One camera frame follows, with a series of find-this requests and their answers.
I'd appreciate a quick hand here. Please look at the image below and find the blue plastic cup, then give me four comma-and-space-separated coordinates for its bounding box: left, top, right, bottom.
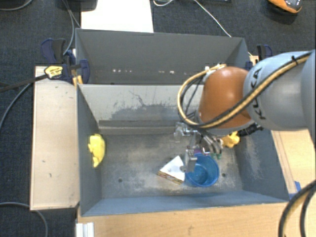
184, 154, 220, 188

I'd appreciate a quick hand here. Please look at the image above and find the grey metal bin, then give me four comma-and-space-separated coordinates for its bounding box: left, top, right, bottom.
75, 28, 290, 218

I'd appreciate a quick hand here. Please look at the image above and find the pale wood board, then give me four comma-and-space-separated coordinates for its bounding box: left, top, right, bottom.
30, 66, 81, 211

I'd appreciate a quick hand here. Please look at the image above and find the triangular toy sandwich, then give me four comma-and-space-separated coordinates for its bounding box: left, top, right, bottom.
157, 155, 186, 185

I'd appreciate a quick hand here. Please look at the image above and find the black cylinder on white bracket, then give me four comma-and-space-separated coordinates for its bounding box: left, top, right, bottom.
237, 123, 263, 137

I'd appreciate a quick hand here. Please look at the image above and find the small yellow toy animal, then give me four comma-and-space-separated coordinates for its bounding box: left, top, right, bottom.
220, 131, 241, 149

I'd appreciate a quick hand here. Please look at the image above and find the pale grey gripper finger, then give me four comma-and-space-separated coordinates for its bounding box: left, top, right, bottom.
180, 150, 191, 172
190, 151, 198, 172

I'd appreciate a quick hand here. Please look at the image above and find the large yellow toy animal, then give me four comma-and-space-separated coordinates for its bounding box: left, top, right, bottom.
87, 133, 107, 168

